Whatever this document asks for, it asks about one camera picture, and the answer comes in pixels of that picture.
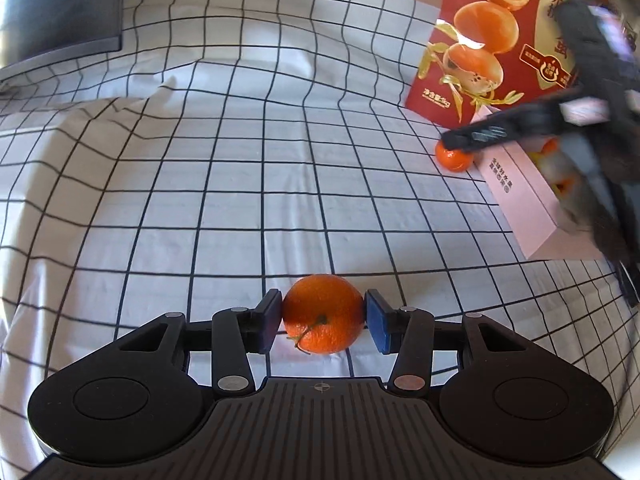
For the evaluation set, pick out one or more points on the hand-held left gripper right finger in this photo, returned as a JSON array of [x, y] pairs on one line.
[[379, 322]]

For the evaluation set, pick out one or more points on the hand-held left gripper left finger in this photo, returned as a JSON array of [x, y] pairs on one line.
[[271, 321]]

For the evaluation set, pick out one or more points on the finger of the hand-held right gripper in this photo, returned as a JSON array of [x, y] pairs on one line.
[[457, 140]]

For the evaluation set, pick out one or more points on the orange mandarin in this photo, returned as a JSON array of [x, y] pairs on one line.
[[322, 315], [550, 146], [452, 160]]

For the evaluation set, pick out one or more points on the pink cardboard box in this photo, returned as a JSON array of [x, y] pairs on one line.
[[525, 200]]

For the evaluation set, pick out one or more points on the red snack bag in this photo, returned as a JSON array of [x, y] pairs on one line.
[[500, 75]]

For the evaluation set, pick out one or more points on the white checked cloth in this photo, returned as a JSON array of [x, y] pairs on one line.
[[250, 185]]

